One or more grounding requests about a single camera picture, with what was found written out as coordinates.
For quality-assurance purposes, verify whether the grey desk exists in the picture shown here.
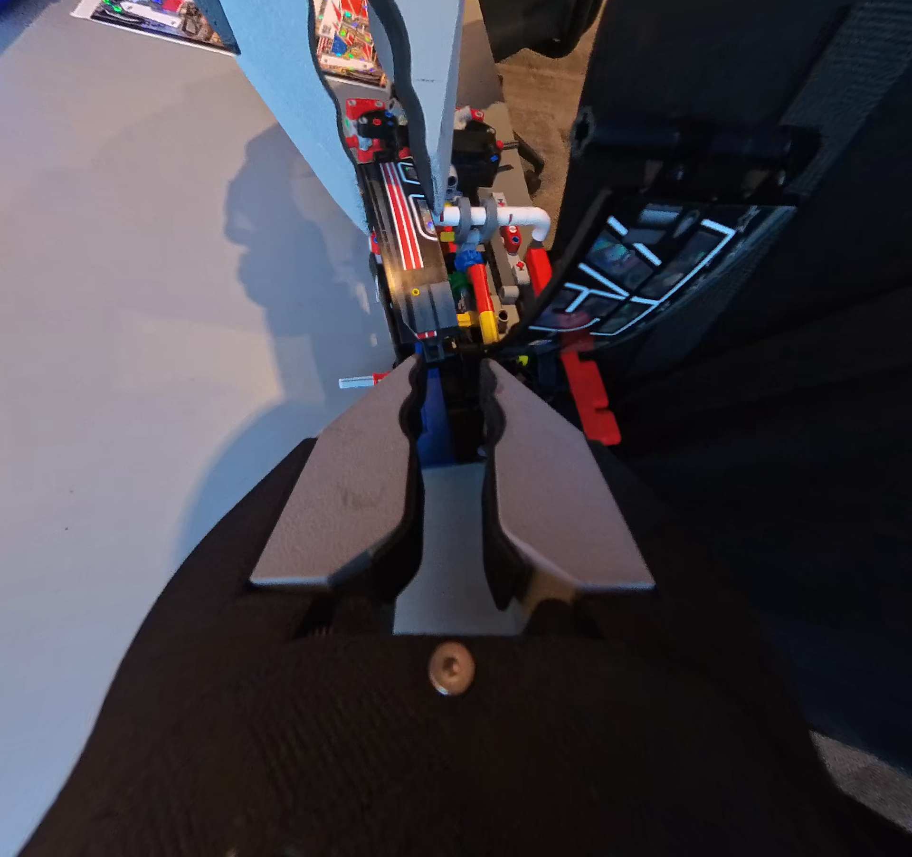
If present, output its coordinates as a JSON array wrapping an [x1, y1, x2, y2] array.
[[0, 0, 550, 857]]

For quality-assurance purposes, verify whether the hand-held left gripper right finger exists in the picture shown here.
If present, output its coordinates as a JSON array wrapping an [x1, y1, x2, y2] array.
[[481, 360, 656, 613]]

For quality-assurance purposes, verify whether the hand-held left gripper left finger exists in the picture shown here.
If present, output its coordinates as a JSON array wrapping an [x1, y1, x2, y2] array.
[[249, 357, 425, 590]]

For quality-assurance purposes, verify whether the red striped black curved panel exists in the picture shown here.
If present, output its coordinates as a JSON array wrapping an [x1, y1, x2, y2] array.
[[369, 157, 458, 343]]

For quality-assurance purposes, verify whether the toy brick car model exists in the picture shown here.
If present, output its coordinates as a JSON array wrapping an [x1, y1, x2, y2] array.
[[341, 98, 622, 467]]

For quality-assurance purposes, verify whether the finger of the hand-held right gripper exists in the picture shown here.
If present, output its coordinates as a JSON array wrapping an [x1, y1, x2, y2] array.
[[196, 0, 371, 232], [351, 0, 473, 215]]

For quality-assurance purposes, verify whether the holographic sticker sheet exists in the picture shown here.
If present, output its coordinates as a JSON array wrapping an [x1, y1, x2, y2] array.
[[71, 0, 389, 88]]

